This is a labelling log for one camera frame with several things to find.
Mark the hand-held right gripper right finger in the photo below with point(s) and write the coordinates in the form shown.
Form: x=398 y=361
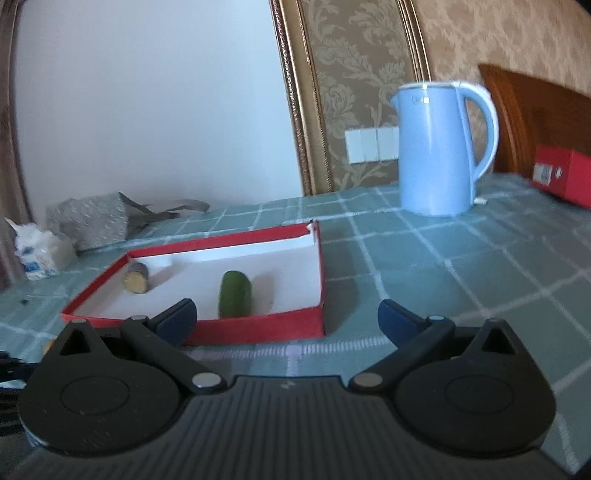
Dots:
x=395 y=321

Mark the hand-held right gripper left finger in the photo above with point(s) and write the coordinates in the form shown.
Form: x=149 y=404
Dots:
x=178 y=318

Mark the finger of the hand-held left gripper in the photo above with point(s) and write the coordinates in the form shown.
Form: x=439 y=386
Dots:
x=16 y=361

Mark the red shallow cardboard tray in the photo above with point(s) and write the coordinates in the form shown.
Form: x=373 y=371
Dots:
x=277 y=324

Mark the green checked tablecloth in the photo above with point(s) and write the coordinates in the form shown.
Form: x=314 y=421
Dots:
x=415 y=277

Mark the dark cylinder piece yellow end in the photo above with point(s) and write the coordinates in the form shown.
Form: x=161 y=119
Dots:
x=136 y=280

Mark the green cucumber piece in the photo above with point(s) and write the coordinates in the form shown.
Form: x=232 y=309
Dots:
x=235 y=295

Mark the white tissue pack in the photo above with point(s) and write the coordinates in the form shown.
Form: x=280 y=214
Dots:
x=39 y=251

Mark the grey patterned fabric bag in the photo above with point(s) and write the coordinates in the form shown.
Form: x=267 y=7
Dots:
x=90 y=221

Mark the light blue electric kettle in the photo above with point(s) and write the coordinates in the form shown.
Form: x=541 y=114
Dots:
x=434 y=157

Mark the beige curtain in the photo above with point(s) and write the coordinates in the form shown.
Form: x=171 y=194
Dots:
x=8 y=138

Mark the red closed cardboard box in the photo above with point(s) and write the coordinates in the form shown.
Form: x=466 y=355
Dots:
x=568 y=177

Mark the wooden headboard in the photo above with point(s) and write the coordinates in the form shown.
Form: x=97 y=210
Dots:
x=531 y=115

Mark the white wall switch panel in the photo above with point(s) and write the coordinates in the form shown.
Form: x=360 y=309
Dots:
x=371 y=144

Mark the gold ornate wall frame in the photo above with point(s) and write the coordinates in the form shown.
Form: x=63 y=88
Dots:
x=295 y=115

